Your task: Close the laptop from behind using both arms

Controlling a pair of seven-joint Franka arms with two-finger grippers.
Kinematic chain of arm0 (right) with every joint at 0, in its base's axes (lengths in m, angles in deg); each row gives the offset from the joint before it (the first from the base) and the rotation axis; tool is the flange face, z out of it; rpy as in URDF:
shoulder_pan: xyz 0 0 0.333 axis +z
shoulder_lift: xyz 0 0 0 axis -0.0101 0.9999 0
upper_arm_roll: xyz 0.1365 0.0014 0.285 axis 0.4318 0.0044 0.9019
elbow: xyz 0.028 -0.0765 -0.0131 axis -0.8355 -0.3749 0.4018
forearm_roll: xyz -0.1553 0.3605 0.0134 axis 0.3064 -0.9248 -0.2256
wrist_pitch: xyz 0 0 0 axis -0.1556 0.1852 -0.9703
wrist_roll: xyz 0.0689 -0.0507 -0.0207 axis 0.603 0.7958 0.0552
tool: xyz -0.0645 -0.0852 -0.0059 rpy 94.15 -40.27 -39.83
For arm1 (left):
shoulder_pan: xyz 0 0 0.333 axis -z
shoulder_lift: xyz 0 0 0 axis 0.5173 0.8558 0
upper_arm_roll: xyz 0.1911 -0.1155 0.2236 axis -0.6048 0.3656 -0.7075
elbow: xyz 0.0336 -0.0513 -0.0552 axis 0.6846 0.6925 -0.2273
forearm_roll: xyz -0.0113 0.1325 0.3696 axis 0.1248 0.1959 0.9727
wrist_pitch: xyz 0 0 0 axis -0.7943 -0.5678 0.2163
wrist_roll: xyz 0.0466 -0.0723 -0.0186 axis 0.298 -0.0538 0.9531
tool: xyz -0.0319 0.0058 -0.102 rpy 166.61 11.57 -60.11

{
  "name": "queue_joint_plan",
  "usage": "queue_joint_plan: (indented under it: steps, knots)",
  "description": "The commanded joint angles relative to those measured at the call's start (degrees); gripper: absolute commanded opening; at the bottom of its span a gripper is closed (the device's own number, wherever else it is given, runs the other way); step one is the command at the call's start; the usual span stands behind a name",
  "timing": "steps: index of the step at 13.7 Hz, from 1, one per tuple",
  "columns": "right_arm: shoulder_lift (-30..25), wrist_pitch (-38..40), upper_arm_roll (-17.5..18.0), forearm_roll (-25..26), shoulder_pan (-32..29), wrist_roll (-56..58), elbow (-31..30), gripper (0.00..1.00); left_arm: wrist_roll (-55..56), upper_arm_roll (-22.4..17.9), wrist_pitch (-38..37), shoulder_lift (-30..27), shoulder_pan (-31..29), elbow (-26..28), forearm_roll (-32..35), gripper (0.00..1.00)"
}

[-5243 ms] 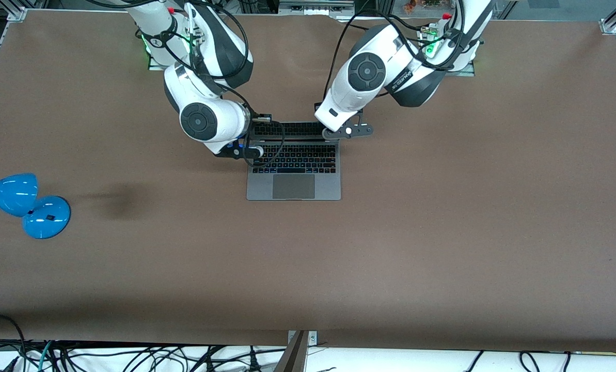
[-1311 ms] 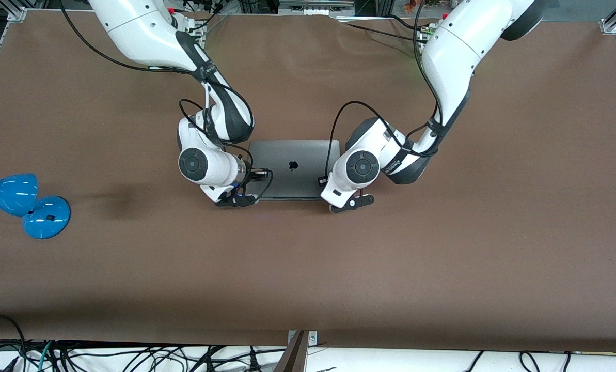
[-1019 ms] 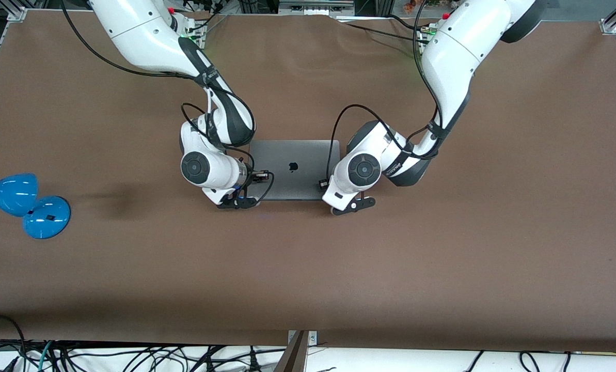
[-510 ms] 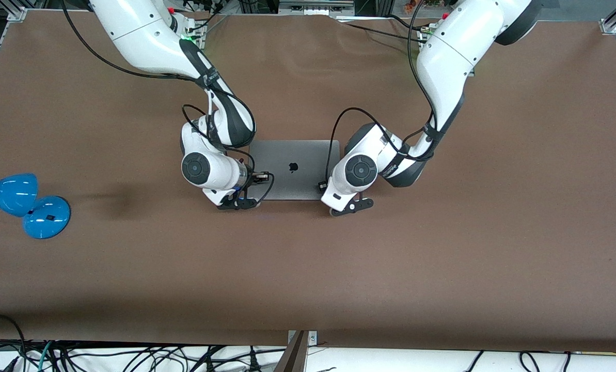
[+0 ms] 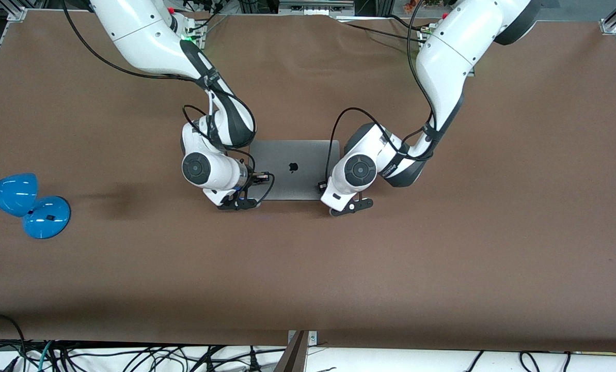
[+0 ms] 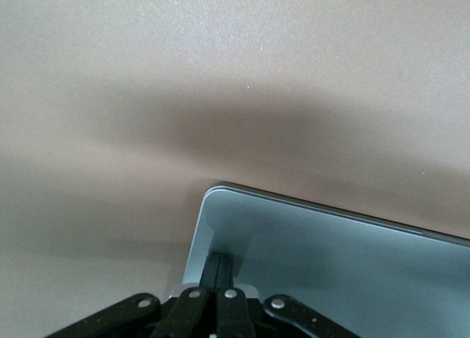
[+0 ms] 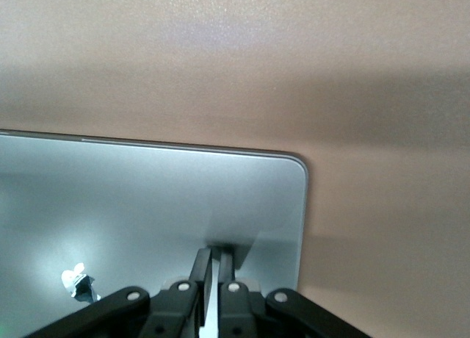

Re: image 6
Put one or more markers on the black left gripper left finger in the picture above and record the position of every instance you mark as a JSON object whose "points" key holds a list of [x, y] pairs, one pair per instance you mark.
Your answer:
{"points": [[183, 312]]}

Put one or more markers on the grey laptop with black keyboard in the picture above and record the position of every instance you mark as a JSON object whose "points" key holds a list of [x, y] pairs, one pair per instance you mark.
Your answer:
{"points": [[330, 279]]}

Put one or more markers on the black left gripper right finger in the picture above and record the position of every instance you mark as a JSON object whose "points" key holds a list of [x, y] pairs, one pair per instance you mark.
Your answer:
{"points": [[235, 312]]}

